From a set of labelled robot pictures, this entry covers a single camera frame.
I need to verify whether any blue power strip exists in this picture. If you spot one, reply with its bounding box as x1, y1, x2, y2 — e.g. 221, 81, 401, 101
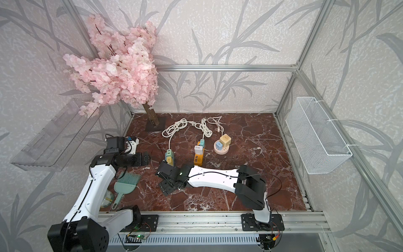
165, 149, 175, 166

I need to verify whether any white cable of blue strip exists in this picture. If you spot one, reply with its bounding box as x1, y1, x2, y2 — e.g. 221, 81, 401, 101
162, 118, 195, 151

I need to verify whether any yellow plug adapter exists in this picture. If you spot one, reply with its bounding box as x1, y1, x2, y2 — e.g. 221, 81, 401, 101
166, 156, 174, 166

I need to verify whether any green plug adapter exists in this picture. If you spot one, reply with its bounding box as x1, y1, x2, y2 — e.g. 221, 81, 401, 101
165, 149, 174, 158

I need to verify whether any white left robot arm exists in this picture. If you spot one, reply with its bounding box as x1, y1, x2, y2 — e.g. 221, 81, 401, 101
47, 152, 150, 252

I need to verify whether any round pink socket base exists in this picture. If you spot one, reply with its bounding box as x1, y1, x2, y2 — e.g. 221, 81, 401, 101
214, 140, 229, 155

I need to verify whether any green dustpan brush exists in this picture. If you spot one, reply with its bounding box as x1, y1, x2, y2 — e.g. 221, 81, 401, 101
111, 173, 141, 210

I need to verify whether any orange power strip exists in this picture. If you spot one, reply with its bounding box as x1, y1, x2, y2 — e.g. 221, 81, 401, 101
194, 141, 205, 166

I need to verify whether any white charger on orange strip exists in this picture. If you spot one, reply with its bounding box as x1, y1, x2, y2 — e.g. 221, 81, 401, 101
194, 146, 204, 155

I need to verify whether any round tape tin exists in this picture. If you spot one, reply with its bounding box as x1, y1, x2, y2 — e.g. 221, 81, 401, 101
100, 190, 114, 209

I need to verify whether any blue cube adapter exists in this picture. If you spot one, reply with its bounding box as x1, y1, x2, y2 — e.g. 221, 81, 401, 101
215, 140, 223, 151

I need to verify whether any beige cube adapter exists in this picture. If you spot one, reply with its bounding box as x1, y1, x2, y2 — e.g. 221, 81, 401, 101
219, 134, 232, 148

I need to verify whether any pink cherry blossom tree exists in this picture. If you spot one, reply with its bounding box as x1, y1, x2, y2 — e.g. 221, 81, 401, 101
63, 14, 158, 118

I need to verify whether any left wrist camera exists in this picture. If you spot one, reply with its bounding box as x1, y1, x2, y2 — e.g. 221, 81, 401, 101
103, 135, 139, 154

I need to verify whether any white cable of orange strip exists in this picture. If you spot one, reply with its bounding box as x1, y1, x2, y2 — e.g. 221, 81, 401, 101
194, 118, 214, 141

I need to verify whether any clear acrylic wall shelf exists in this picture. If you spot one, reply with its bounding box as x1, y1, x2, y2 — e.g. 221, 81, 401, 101
10, 98, 103, 172

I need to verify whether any white wire mesh basket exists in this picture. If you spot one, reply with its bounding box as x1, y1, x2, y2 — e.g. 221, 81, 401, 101
285, 97, 353, 175

